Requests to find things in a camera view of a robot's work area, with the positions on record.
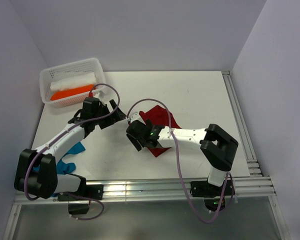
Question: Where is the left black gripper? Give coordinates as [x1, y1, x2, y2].
[92, 99, 126, 130]

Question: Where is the dark red t shirt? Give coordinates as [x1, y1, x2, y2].
[139, 105, 170, 158]

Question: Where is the white plastic basket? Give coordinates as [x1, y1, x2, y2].
[39, 57, 106, 108]

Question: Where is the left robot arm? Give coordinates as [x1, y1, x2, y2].
[14, 97, 126, 200]

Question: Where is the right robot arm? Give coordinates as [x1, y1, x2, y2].
[126, 120, 239, 195]

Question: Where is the rolled white t shirt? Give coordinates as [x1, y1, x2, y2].
[50, 72, 97, 92]

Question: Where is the rolled orange t shirt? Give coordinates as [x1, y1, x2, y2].
[50, 84, 94, 101]

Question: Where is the teal blue t shirt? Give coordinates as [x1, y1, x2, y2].
[32, 141, 87, 198]

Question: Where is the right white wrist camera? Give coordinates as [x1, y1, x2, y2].
[126, 112, 142, 123]

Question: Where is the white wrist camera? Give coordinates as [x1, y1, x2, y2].
[88, 90, 106, 100]
[126, 112, 142, 123]

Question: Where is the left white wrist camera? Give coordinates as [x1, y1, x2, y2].
[88, 90, 106, 100]

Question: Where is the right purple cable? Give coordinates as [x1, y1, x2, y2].
[126, 98, 236, 224]

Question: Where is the purple cable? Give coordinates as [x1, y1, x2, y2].
[23, 83, 121, 221]
[126, 98, 236, 224]

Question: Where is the front aluminium rail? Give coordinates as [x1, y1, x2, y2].
[13, 176, 277, 206]

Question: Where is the aluminium rail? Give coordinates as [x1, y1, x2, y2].
[13, 176, 277, 206]
[221, 71, 264, 177]

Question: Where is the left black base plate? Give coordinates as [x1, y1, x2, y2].
[57, 184, 104, 202]

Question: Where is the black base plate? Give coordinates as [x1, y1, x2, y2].
[57, 184, 104, 202]
[190, 180, 235, 198]

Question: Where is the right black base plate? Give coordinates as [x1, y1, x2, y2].
[190, 180, 235, 198]

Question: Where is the right side aluminium rail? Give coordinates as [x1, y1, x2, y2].
[221, 71, 264, 177]

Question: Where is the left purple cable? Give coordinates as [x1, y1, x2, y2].
[23, 83, 121, 221]

